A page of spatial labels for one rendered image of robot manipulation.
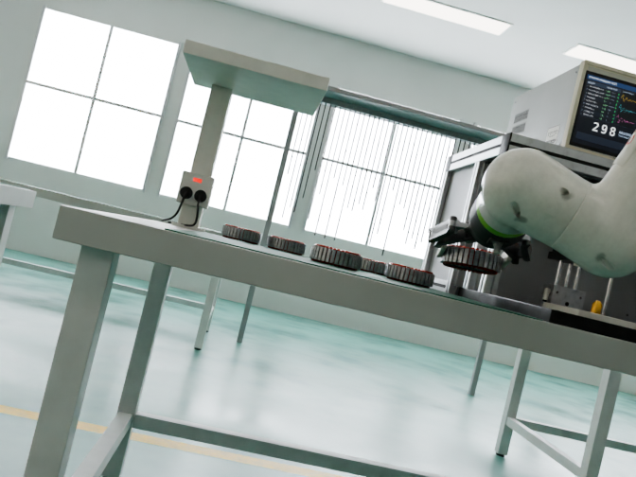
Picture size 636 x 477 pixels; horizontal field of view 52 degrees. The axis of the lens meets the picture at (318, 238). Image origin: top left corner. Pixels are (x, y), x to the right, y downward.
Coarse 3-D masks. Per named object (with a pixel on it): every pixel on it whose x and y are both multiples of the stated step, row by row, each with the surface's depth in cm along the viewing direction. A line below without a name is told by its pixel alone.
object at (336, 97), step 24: (336, 96) 475; (360, 96) 465; (384, 120) 492; (408, 120) 492; (432, 120) 479; (456, 120) 473; (288, 144) 483; (336, 144) 488; (480, 144) 499; (336, 168) 488; (408, 168) 494; (288, 192) 485; (432, 216) 496; (264, 240) 481; (240, 336) 480; (480, 360) 499
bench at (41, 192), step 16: (48, 192) 399; (96, 208) 402; (112, 208) 403; (48, 272) 479; (64, 272) 480; (112, 288) 483; (128, 288) 485; (208, 288) 413; (192, 304) 490; (208, 304) 413; (208, 320) 414
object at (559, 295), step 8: (544, 288) 147; (552, 288) 144; (560, 288) 143; (568, 288) 143; (552, 296) 143; (560, 296) 143; (568, 296) 143; (576, 296) 144; (584, 296) 144; (560, 304) 143; (568, 304) 143; (576, 304) 144
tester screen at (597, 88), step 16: (592, 80) 145; (608, 80) 145; (592, 96) 145; (608, 96) 145; (624, 96) 145; (592, 112) 145; (608, 112) 145; (624, 112) 145; (576, 128) 144; (624, 128) 145; (592, 144) 145
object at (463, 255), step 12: (444, 252) 122; (456, 252) 120; (468, 252) 119; (480, 252) 119; (492, 252) 120; (444, 264) 124; (456, 264) 120; (468, 264) 119; (480, 264) 118; (492, 264) 119
